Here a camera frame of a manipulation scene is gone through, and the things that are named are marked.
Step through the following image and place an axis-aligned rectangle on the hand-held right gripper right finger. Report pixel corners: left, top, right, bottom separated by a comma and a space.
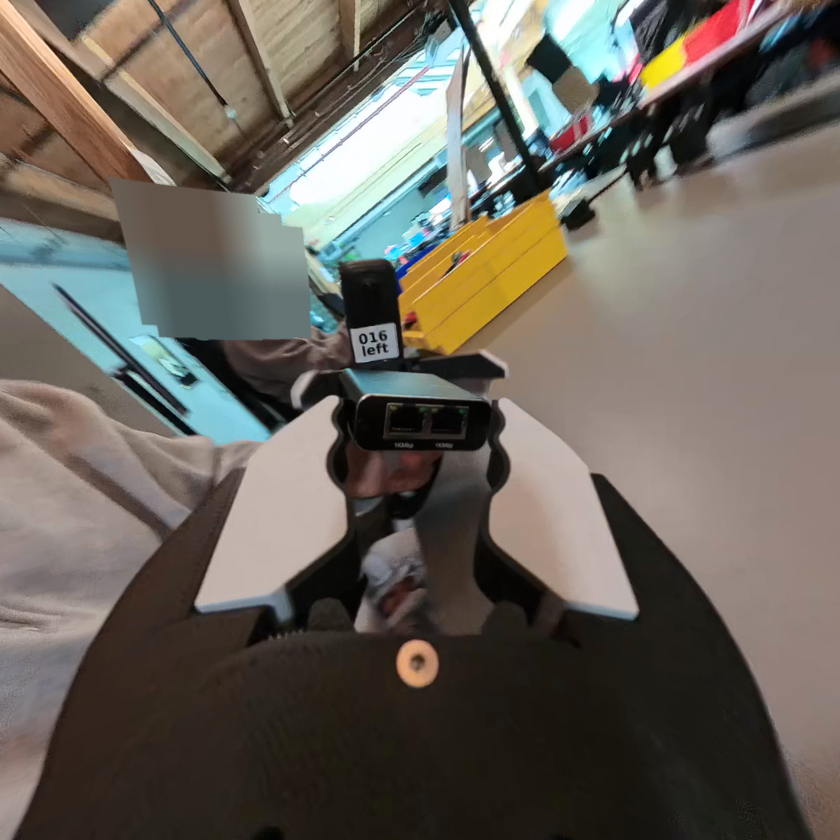
482, 398, 641, 621

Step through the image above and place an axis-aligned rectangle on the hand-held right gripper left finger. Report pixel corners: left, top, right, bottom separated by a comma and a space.
193, 395, 360, 614

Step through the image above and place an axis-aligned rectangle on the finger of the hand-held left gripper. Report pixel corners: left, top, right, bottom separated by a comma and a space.
402, 350, 511, 383
289, 369, 343, 409

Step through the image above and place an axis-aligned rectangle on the black ethernet adapter box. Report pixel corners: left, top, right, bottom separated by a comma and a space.
338, 367, 493, 452

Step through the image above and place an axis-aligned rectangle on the yellow storage bin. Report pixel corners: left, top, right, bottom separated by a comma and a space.
640, 41, 689, 89
397, 190, 559, 290
402, 226, 568, 355

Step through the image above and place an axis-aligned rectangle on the person's left forearm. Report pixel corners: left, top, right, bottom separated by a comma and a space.
0, 379, 263, 546

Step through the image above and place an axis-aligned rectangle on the wooden plank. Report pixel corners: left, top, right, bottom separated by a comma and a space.
445, 46, 475, 231

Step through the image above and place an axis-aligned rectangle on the black pole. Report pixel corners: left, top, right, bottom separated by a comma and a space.
448, 0, 549, 193

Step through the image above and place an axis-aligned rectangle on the person's grey zip sweatshirt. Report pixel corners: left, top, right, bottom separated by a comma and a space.
0, 525, 198, 840

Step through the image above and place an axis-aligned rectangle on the red storage bin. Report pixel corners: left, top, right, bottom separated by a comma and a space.
682, 0, 756, 47

